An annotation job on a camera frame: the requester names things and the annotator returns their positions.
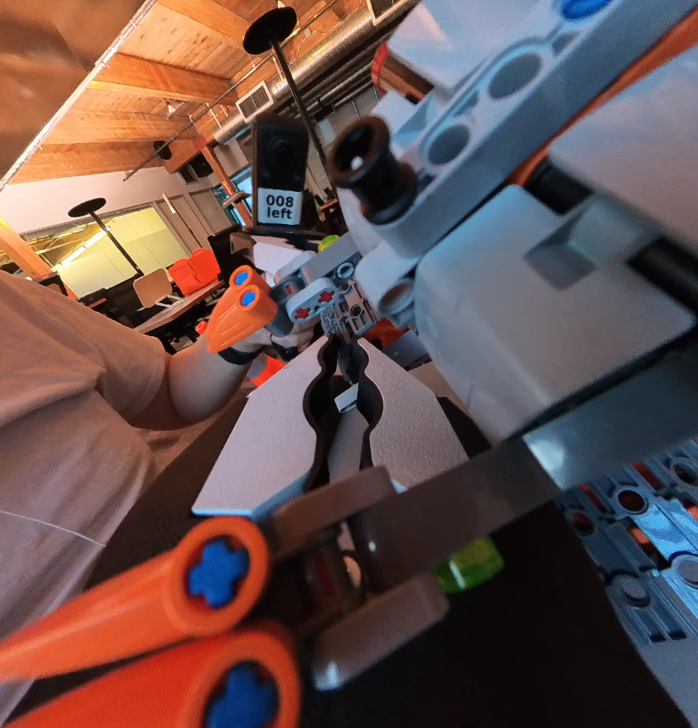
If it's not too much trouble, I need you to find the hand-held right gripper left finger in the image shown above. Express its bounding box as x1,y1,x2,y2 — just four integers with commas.
191,334,335,521

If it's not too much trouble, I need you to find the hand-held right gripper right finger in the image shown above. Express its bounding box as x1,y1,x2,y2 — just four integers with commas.
354,337,470,493

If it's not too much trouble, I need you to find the grey orange tracked toy robot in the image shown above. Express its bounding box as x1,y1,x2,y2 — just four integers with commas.
0,0,698,728

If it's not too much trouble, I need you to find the person's left forearm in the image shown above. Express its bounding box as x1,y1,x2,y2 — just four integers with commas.
168,340,253,426

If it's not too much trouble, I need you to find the person's left hand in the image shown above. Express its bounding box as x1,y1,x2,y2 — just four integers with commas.
238,330,318,362

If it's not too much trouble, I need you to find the white air vent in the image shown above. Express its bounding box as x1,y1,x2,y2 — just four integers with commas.
235,81,270,121
369,0,424,24

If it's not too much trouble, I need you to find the orange reflective safety cone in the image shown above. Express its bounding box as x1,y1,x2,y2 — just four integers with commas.
248,357,285,389

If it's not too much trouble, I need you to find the black pole with round disc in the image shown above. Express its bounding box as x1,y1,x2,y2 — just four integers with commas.
68,197,144,275
242,7,329,168

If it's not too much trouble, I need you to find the orange seat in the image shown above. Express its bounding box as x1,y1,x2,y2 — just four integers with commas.
169,248,221,297

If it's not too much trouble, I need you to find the silver air duct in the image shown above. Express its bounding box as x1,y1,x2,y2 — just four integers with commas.
212,0,424,146

